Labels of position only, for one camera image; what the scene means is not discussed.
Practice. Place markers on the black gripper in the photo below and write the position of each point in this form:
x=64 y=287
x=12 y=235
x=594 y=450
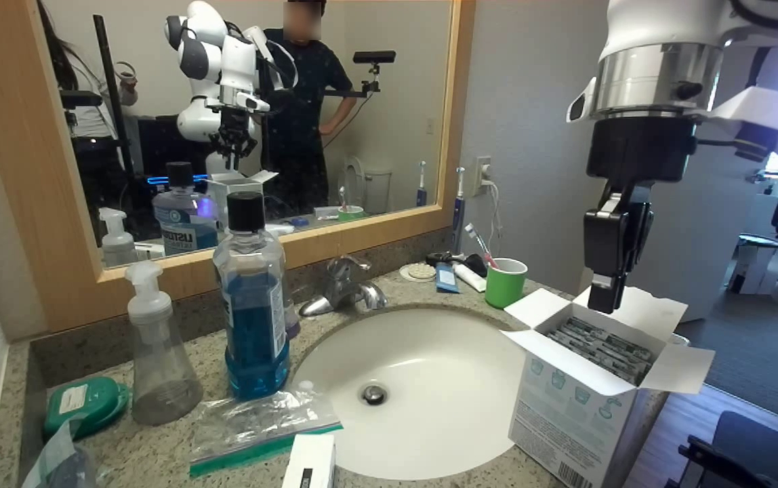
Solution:
x=641 y=149

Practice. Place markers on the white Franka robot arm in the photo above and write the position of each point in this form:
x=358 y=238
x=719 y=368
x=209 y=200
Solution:
x=677 y=55

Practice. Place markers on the white storage box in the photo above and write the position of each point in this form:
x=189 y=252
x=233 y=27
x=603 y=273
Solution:
x=755 y=265

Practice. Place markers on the white teal cardboard box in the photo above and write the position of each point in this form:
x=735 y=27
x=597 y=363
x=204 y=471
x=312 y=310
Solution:
x=567 y=416

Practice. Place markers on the white oval sink basin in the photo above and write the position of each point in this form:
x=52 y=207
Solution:
x=431 y=389

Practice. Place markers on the white box with black stripe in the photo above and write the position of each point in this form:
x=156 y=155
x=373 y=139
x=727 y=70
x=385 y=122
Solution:
x=308 y=460

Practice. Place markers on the grey door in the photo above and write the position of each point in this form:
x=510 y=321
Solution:
x=723 y=225

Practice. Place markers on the stack of foil packet strips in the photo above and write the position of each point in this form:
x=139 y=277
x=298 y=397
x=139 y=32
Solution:
x=605 y=348

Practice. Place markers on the green cup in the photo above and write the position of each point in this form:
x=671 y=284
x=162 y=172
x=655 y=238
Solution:
x=504 y=287

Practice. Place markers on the black hair tool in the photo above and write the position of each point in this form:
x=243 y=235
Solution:
x=471 y=261

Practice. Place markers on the grey electric toothbrush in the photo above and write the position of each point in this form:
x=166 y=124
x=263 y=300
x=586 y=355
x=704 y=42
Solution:
x=460 y=218

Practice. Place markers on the black robot table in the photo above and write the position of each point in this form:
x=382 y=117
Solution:
x=769 y=450

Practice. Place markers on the chrome faucet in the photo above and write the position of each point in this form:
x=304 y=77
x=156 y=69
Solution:
x=349 y=287

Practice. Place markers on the blue mouthwash bottle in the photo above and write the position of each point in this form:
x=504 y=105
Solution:
x=256 y=334

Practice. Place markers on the clear plastic zip bag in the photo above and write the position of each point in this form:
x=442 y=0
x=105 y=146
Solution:
x=252 y=416

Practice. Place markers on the green toothbrush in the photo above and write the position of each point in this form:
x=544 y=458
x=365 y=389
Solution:
x=260 y=450

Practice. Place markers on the clear pump soap bottle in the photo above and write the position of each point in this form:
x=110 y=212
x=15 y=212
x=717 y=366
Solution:
x=162 y=379

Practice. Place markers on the green round container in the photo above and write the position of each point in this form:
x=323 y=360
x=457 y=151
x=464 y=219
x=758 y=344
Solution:
x=86 y=406

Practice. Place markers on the wooden framed mirror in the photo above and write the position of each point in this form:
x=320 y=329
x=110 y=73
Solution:
x=26 y=178

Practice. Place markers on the clear plastic wrapper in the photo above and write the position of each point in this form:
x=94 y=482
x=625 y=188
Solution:
x=59 y=460

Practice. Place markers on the wall power outlet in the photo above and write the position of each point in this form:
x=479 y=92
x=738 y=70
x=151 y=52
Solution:
x=484 y=172

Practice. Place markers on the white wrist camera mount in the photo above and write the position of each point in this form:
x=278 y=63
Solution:
x=762 y=111

